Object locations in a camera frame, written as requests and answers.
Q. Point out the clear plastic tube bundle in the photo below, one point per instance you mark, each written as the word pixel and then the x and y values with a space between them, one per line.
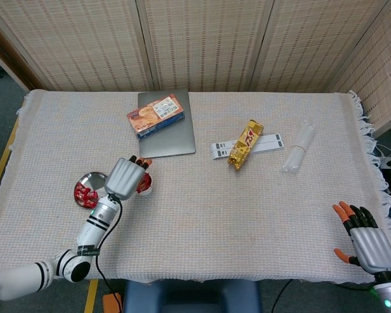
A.
pixel 296 153

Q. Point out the gold snack packet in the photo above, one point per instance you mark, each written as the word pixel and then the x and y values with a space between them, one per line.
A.
pixel 246 143

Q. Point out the white paper cup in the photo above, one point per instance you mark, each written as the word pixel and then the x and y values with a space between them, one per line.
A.
pixel 146 190

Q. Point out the red candy heap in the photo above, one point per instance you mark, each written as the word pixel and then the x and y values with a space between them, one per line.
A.
pixel 84 195

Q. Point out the blue padded seat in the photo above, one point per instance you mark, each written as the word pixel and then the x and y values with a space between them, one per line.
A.
pixel 192 296

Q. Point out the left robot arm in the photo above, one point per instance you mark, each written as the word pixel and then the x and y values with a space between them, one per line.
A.
pixel 94 225

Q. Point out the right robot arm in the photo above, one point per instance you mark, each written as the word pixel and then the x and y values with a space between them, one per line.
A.
pixel 386 295

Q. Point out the woven folding screen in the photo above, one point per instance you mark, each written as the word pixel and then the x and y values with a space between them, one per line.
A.
pixel 215 42

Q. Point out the metal dish of red candies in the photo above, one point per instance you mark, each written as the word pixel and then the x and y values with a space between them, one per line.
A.
pixel 92 181

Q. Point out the orange block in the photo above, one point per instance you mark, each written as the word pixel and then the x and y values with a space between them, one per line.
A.
pixel 112 303

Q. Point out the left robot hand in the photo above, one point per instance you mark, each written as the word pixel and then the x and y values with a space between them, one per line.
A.
pixel 122 179

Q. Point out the orange blue biscuit box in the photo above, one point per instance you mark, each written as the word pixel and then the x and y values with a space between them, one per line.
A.
pixel 153 115

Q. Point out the white plastic fixture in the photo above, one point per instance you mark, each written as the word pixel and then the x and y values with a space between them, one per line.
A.
pixel 386 161

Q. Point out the brown wooden beam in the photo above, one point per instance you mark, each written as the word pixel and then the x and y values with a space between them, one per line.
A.
pixel 9 55

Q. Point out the grey closed laptop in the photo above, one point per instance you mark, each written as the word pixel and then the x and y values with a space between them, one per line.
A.
pixel 169 140

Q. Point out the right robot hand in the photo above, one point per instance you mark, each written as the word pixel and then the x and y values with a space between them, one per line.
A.
pixel 373 249

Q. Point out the white woven tablecloth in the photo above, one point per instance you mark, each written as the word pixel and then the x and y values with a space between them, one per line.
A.
pixel 198 212

